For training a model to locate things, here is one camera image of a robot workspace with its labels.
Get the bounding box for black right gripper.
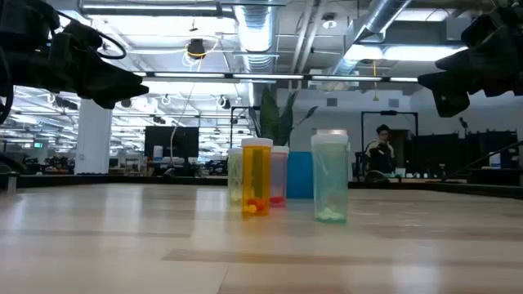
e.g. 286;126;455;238
417;7;523;119

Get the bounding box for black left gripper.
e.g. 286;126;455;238
0;0;150;110

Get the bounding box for large teal pill bottle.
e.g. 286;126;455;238
310;129;351;225

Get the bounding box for pale green pill bottle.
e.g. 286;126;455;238
226;147;245;207

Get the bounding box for white ball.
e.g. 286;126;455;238
240;137;274;217

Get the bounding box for pink pill bottle white cap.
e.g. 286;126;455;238
270;145;290;209

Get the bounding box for blue plastic basket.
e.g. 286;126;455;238
285;150;315;200

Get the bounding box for white square column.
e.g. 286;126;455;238
74;97;114;176

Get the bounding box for black equipment panel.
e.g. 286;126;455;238
465;130;520;169
411;133;461;177

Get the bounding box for black monitor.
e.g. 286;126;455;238
144;125;200;160

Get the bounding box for person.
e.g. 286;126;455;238
364;124;396;175

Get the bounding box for round ceiling fixture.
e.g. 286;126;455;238
321;11;338;30

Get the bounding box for overhead LED light bar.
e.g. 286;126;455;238
132;71;420;85

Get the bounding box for green snake plant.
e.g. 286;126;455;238
248;84;319;153

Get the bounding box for black left wrist camera cable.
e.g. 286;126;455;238
55;10;127;61

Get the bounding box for long black right arm cable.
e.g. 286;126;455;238
443;140;523;180

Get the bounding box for black metal gantry frame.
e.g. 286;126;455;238
360;109;419;172
230;105;261;153

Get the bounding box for yellow hanging cord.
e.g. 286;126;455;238
370;60;379;102

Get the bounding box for silver horizontal ventilation duct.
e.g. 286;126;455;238
78;0;236;18

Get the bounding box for silver slanted ventilation duct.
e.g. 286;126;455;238
333;0;413;77

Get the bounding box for black overhead rig camera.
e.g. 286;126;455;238
186;38;207;60

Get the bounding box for small grey metal post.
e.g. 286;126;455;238
6;171;20;193

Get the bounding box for silver round ventilation duct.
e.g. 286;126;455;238
234;0;279;74

